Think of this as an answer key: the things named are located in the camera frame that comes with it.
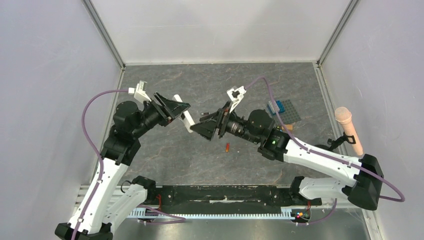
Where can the black microphone stand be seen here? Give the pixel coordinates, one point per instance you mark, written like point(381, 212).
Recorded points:
point(333, 144)

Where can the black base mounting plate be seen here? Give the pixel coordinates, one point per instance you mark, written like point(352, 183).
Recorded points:
point(226, 199)

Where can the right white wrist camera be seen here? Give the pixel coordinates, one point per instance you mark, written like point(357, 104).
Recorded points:
point(236, 94)

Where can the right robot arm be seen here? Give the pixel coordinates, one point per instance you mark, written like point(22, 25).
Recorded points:
point(355, 179)

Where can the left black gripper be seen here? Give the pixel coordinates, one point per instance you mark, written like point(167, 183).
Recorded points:
point(170, 109)

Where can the grey lego brick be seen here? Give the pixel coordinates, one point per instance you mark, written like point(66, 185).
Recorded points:
point(273, 108)

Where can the wooden block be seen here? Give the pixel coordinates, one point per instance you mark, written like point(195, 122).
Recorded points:
point(288, 127)

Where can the grey lego baseplate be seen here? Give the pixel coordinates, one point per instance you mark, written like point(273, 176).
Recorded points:
point(290, 114)

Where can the pink microphone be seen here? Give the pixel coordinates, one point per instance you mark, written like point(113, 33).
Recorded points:
point(344, 117)

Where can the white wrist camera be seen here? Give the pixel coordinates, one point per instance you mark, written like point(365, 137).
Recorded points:
point(139, 92)
point(236, 94)

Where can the white slotted cable duct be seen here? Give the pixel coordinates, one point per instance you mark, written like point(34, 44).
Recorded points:
point(283, 214)

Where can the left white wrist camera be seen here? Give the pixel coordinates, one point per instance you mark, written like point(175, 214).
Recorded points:
point(139, 92)

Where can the blue lego brick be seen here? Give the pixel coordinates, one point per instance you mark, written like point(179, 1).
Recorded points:
point(282, 108)

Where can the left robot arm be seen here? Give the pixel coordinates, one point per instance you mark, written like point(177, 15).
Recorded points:
point(95, 218)

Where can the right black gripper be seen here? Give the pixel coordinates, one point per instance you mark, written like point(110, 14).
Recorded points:
point(220, 122)

